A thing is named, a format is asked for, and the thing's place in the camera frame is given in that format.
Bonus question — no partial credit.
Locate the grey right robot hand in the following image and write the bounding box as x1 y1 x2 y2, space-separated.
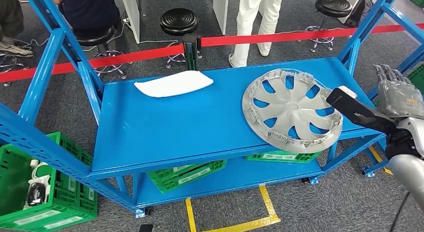
373 64 424 119

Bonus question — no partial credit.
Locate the silver wheel cover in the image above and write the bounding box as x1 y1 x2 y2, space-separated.
241 68 344 155

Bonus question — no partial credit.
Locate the blue steel shelf rack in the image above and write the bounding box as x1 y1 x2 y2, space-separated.
362 2 424 178
0 0 403 220

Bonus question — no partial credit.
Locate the white plastic trim part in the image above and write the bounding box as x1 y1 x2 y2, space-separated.
133 70 215 98

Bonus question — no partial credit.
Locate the black bag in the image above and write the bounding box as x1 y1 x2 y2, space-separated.
344 0 375 28

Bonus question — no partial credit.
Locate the black round stool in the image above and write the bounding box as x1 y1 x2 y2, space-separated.
160 8 204 70
73 25 133 80
304 0 353 53

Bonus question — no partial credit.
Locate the yellow floor tape square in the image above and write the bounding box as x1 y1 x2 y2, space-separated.
185 185 282 232

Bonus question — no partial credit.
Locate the person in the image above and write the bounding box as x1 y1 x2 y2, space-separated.
0 0 34 57
228 0 285 68
49 0 121 33

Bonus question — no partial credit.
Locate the white desk panel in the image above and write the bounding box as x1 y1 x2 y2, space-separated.
119 0 141 44
211 0 230 35

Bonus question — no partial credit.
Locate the green open plastic crate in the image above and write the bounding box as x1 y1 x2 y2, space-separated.
0 131 99 232

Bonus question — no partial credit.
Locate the chrome stool base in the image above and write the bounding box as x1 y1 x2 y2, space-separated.
0 53 26 87

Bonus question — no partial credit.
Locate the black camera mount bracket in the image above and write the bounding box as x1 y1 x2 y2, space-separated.
326 87 398 135

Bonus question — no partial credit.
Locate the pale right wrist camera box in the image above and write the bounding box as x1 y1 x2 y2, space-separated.
337 85 358 100

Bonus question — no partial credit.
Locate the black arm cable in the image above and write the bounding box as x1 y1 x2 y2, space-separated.
389 191 412 232

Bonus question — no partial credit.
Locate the black barrier post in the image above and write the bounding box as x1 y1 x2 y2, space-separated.
182 33 202 71

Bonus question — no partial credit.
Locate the white cable with plug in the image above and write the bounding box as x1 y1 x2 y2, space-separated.
29 159 49 178

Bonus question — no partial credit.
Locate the white adapter with black cord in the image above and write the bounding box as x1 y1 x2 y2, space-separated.
23 176 51 210

